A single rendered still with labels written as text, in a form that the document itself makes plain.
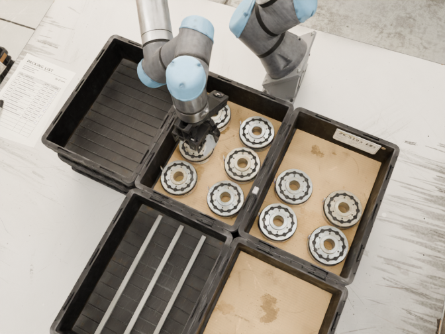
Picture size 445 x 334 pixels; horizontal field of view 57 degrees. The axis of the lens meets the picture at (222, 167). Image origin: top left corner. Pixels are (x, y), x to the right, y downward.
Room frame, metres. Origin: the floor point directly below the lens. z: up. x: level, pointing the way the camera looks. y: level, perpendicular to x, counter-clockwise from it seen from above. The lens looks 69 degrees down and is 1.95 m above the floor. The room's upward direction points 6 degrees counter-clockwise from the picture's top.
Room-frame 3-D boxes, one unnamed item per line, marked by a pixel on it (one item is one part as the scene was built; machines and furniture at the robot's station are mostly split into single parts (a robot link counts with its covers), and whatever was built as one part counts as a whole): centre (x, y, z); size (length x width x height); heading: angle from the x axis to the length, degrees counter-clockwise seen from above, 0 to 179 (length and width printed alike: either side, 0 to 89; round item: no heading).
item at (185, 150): (0.48, 0.07, 0.86); 0.10 x 0.10 x 0.01
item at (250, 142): (0.51, -0.11, 0.86); 0.10 x 0.10 x 0.01
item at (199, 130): (0.45, 0.06, 1.07); 0.09 x 0.08 x 0.12; 145
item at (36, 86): (0.80, 0.66, 0.70); 0.33 x 0.23 x 0.01; 154
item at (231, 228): (0.45, 0.01, 0.92); 0.40 x 0.30 x 0.02; 149
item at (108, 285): (0.11, 0.22, 0.87); 0.40 x 0.30 x 0.11; 149
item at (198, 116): (0.45, 0.05, 1.15); 0.08 x 0.08 x 0.05
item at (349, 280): (0.29, -0.25, 0.92); 0.40 x 0.30 x 0.02; 149
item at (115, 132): (0.60, 0.27, 0.87); 0.40 x 0.30 x 0.11; 149
